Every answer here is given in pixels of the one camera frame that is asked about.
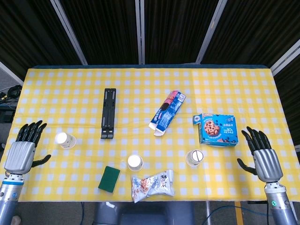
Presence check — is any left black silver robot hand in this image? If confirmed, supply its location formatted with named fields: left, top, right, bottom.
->
left=4, top=120, right=52, bottom=175

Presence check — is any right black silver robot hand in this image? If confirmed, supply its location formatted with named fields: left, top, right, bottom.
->
left=237, top=126, right=284, bottom=183

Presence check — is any white paper cup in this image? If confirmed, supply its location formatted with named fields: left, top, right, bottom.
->
left=127, top=155, right=144, bottom=172
left=54, top=132, right=77, bottom=150

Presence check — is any white paper cup line mark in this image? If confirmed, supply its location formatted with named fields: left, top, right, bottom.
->
left=185, top=150, right=204, bottom=167

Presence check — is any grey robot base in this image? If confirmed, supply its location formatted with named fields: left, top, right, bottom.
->
left=93, top=201, right=195, bottom=225

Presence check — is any yellow white checkered tablecloth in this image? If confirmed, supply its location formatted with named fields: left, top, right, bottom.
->
left=0, top=67, right=300, bottom=203

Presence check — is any black equipment box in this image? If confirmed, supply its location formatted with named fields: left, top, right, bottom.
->
left=0, top=110, right=16, bottom=124

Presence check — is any blue chocolate chip cookie box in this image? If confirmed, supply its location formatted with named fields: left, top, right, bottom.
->
left=192, top=113, right=239, bottom=148

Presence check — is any white table leg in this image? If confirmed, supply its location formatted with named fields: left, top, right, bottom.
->
left=205, top=201, right=211, bottom=225

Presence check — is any green sponge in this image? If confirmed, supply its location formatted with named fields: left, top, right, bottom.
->
left=97, top=165, right=121, bottom=194

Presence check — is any black folding stand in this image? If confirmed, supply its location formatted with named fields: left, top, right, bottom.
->
left=100, top=88, right=117, bottom=139

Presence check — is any blue Oreo cookie box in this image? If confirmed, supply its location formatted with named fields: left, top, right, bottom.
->
left=148, top=90, right=187, bottom=137

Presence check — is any white snack bag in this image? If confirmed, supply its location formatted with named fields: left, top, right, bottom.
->
left=131, top=169, right=175, bottom=203

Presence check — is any blue floor cable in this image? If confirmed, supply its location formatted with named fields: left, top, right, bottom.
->
left=206, top=204, right=272, bottom=225

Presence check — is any black cable bundle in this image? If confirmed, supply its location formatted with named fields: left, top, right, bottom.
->
left=0, top=84, right=23, bottom=105

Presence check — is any aluminium partition post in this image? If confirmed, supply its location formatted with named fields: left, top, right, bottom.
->
left=50, top=0, right=88, bottom=66
left=0, top=61, right=24, bottom=86
left=195, top=0, right=227, bottom=64
left=270, top=38, right=300, bottom=75
left=135, top=0, right=145, bottom=65

